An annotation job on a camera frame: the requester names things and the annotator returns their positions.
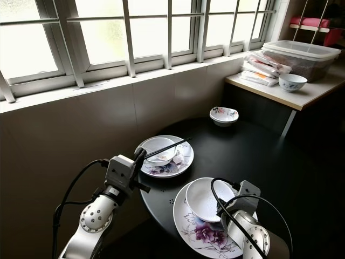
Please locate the white floral bowl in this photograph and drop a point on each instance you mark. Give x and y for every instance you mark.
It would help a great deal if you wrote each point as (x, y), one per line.
(205, 199)
(159, 143)

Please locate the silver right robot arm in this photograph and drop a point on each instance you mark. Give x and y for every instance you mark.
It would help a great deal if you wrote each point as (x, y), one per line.
(256, 237)

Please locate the white floral plate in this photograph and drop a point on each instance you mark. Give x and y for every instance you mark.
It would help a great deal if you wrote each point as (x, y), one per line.
(180, 164)
(199, 237)

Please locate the black round table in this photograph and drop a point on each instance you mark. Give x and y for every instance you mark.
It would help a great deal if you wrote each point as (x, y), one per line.
(259, 156)

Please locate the white framed window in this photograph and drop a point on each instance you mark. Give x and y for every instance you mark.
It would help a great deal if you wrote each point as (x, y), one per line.
(129, 67)

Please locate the small floral dish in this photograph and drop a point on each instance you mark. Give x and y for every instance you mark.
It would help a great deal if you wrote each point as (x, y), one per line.
(224, 116)

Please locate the white plastic food packet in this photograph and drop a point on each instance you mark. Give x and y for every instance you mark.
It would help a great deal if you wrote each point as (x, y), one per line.
(269, 61)
(260, 70)
(257, 80)

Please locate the blue and white bowl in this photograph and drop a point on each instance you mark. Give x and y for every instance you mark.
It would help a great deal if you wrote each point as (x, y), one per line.
(292, 82)

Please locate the light wooden countertop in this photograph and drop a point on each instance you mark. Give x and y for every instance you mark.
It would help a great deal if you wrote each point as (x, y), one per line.
(312, 93)

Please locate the clear lidded plastic container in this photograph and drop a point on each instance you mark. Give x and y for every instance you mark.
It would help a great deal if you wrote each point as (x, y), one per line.
(302, 58)

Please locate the red cushioned chair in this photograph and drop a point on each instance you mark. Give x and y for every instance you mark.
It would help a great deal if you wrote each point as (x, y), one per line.
(307, 22)

